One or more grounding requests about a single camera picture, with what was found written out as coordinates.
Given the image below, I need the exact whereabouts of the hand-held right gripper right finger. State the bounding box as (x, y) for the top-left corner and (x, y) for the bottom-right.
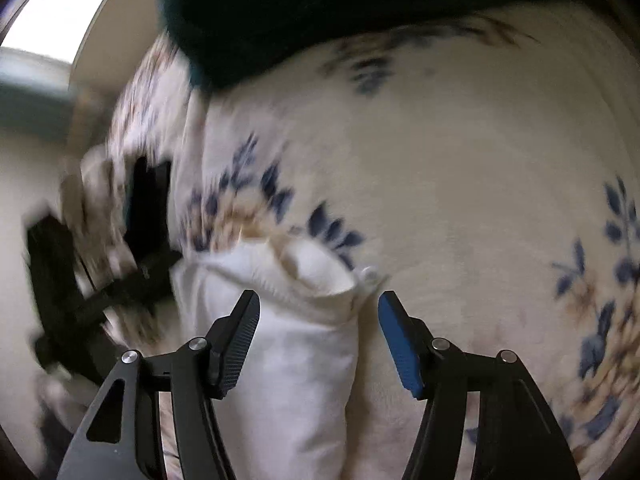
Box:
(377, 290), (583, 480)

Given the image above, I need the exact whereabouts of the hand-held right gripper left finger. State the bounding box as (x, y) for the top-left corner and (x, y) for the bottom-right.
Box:
(57, 289), (262, 480)

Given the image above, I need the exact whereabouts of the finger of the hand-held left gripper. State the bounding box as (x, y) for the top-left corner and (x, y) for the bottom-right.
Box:
(121, 156), (175, 273)

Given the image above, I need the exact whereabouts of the white t-shirt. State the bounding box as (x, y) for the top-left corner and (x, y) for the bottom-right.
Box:
(170, 237), (388, 480)

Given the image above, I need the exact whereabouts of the beige folded garment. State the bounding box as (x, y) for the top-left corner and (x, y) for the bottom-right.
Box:
(59, 152), (132, 291)

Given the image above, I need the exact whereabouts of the grey-green curtain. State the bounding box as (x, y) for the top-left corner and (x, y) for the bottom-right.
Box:
(0, 47), (116, 133)

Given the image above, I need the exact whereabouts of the floral bed quilt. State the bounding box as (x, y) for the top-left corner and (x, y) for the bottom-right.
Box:
(107, 10), (640, 480)

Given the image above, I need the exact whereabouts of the window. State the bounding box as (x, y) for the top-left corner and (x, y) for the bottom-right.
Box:
(0, 0), (128, 63)

